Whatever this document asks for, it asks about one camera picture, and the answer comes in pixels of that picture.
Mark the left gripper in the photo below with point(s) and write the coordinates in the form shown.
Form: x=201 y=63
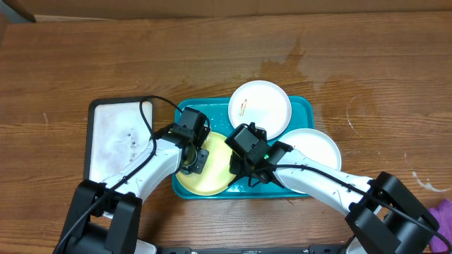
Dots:
x=202 y=154

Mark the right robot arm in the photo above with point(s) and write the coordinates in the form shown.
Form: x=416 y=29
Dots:
x=384 y=216

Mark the white plate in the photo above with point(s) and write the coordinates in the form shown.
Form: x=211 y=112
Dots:
x=315 y=145
x=263 y=103

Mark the black tray with white liner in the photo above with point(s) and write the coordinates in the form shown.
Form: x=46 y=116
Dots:
x=116 y=135

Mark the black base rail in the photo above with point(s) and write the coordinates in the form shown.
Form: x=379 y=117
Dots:
x=312 y=249

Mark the purple cloth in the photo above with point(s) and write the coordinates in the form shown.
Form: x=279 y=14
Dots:
x=442 y=213

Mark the yellow-green round plate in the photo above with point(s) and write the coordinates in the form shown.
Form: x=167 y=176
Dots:
x=215 y=176

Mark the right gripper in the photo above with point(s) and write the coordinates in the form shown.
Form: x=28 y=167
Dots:
x=239 y=168

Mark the green and yellow sponge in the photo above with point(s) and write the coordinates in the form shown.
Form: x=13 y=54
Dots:
x=189 y=156

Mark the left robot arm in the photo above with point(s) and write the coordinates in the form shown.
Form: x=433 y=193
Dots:
x=104 y=217

